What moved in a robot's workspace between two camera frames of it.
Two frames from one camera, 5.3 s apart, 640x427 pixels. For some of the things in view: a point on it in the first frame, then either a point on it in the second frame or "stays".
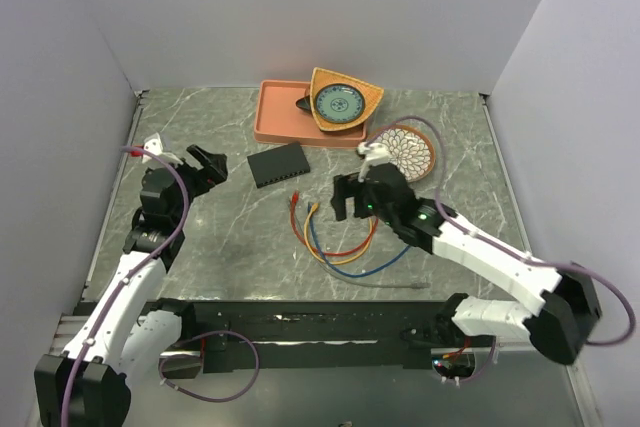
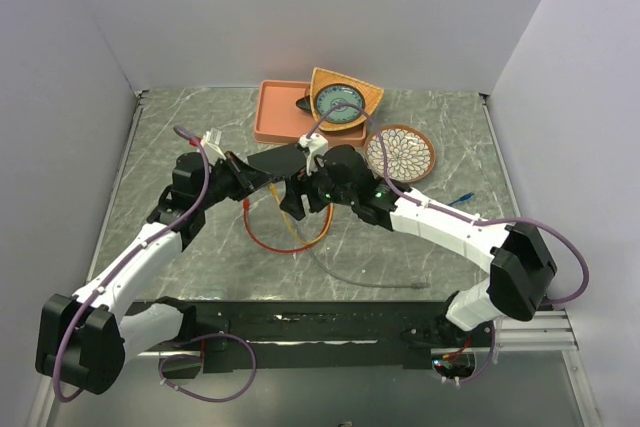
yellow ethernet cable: x=310 y=212 -> x=274 y=191
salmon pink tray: x=278 y=120 stays
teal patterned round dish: x=340 y=103 stays
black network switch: x=278 y=164 stays
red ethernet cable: x=295 y=198 -> x=246 y=208
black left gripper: x=205 y=177 -> x=252 y=180
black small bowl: x=304 y=103 stays
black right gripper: x=345 y=186 -> x=292 y=203
